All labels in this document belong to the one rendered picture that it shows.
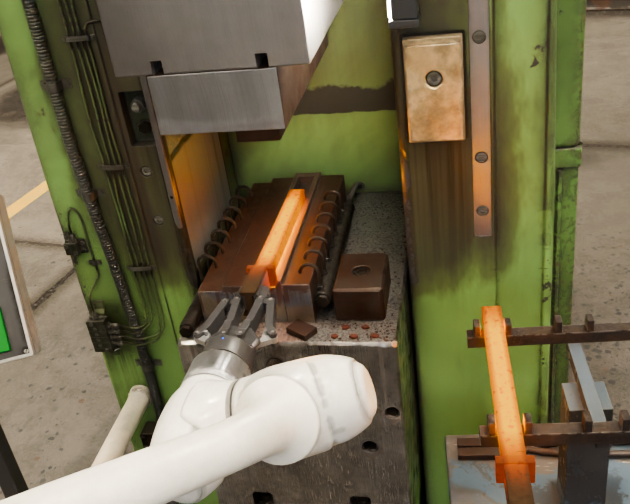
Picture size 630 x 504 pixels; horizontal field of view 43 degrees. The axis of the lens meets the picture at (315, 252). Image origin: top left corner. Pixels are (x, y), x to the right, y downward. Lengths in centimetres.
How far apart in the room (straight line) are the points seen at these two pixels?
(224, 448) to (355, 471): 71
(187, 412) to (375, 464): 57
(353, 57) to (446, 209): 42
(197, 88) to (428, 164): 41
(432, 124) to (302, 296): 36
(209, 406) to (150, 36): 54
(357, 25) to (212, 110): 51
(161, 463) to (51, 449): 195
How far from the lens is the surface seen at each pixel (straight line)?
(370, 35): 164
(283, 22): 115
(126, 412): 172
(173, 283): 158
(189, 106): 123
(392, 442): 145
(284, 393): 89
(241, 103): 120
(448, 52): 126
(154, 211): 151
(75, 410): 285
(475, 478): 137
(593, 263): 323
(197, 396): 101
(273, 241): 140
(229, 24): 117
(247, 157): 178
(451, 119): 130
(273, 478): 156
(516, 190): 138
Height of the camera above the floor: 171
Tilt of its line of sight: 30 degrees down
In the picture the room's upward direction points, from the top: 8 degrees counter-clockwise
